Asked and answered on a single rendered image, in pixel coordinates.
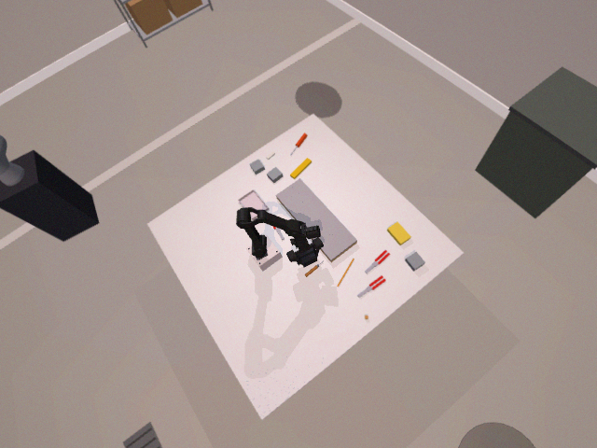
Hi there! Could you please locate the yellow rectangular bar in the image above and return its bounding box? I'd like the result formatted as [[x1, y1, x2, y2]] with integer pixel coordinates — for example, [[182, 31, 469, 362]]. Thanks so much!
[[290, 158, 312, 179]]

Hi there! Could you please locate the awl with wooden handle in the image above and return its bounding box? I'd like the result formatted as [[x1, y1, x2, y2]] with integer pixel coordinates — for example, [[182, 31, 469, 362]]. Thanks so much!
[[305, 262, 322, 277]]

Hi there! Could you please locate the yellow flat block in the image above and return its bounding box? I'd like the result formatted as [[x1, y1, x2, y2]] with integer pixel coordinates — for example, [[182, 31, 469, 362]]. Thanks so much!
[[387, 222, 410, 246]]

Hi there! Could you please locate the orange-handled awl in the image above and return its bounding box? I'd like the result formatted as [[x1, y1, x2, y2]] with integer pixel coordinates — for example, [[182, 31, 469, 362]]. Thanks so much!
[[290, 133, 308, 156]]

